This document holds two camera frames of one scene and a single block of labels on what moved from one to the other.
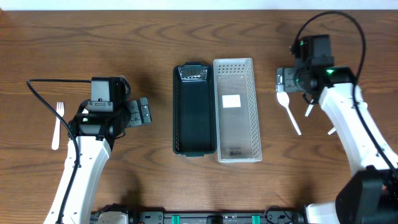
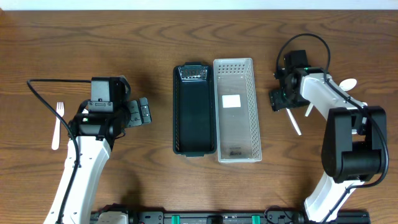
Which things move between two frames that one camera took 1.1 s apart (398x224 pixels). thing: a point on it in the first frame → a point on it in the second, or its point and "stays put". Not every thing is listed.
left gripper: (138, 111) stays put
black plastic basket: (194, 109) stays put
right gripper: (286, 79) → (277, 100)
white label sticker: (231, 101) stays put
